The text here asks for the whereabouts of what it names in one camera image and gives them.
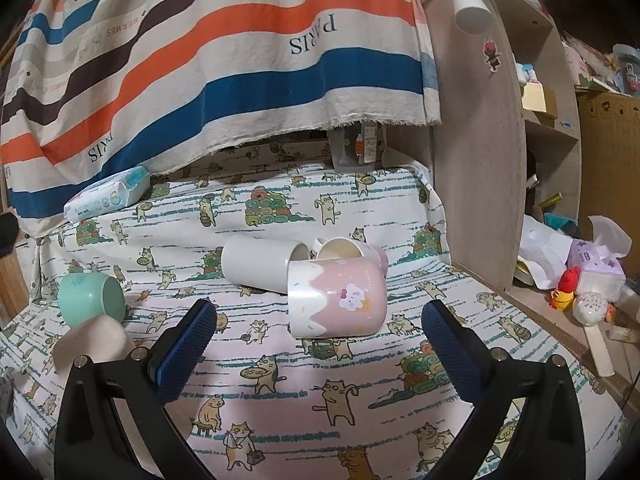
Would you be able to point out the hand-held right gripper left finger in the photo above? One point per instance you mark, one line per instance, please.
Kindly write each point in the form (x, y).
(186, 345)

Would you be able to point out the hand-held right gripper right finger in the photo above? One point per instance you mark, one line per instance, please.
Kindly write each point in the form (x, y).
(450, 347)

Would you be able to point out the pink cloud print cup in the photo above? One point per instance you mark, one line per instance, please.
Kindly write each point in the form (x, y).
(345, 296)

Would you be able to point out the beige cup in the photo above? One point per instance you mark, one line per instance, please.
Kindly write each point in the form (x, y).
(90, 345)

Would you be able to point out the mint green cup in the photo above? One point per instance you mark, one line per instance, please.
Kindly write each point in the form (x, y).
(92, 297)

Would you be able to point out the plain white cup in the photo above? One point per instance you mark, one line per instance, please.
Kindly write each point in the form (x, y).
(255, 262)

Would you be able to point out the cream cup with pink base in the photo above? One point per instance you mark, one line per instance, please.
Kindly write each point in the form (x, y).
(350, 252)

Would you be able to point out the cat print tablecloth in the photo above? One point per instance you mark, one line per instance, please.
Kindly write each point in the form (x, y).
(310, 360)

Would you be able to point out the red and yellow toy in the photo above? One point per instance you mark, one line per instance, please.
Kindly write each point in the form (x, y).
(565, 287)

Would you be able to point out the white plastic bag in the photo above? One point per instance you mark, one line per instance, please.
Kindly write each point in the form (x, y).
(542, 252)

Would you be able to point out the purple tissue box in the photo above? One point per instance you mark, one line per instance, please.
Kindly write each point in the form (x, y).
(597, 265)

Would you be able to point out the wet wipes pack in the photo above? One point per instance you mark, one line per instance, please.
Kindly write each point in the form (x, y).
(107, 195)

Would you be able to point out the wooden shelf unit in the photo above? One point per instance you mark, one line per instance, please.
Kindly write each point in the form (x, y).
(505, 150)

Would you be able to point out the clear plastic container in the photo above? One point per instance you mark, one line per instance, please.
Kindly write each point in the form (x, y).
(357, 147)

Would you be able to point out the cardboard box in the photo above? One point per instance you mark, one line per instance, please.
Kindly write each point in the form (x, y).
(610, 160)

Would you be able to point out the yellow sticky note block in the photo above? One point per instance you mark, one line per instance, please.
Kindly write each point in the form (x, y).
(537, 97)

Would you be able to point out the striped cloth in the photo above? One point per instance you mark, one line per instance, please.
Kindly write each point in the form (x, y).
(210, 55)

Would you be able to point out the cartoon sticker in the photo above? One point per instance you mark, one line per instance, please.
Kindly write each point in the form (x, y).
(491, 53)

